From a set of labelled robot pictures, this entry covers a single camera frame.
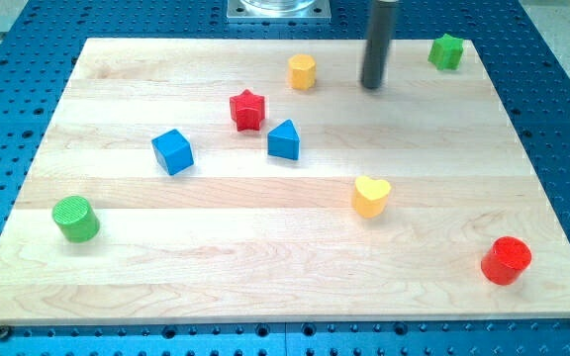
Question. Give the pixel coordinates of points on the blue perforated metal table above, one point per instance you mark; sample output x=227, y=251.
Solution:
x=527, y=58

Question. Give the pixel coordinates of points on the blue cube block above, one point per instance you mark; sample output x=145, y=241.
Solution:
x=173, y=152

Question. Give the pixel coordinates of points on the red star block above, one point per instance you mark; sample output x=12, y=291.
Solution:
x=247, y=110

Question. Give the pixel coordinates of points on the light wooden board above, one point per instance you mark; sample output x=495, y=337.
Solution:
x=243, y=236

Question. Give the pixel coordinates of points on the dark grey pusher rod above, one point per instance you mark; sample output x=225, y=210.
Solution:
x=380, y=31

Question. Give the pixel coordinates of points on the red cylinder block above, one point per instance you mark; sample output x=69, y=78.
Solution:
x=507, y=258

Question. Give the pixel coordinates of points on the yellow hexagon block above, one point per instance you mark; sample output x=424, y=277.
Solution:
x=301, y=71

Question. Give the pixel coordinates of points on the green star block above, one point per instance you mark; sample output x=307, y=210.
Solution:
x=446, y=52

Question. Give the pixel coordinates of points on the blue triangle block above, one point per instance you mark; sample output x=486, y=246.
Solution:
x=283, y=141

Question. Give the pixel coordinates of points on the green cylinder block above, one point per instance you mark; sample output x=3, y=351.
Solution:
x=75, y=219

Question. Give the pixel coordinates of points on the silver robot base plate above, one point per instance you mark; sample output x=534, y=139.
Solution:
x=240, y=11

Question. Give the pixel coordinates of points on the yellow heart block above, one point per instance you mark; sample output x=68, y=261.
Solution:
x=370, y=196

